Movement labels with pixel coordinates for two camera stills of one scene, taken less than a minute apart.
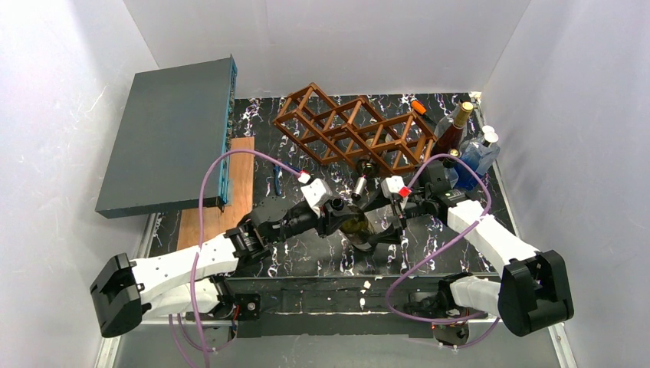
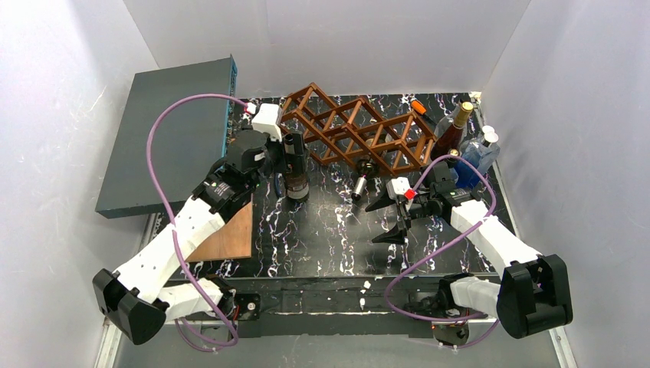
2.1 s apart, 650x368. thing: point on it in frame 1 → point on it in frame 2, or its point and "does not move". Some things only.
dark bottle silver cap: (359, 231) → (297, 179)
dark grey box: (177, 121) does not move
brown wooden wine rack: (354, 131) does not move
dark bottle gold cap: (448, 139) does not move
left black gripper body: (330, 221) → (277, 159)
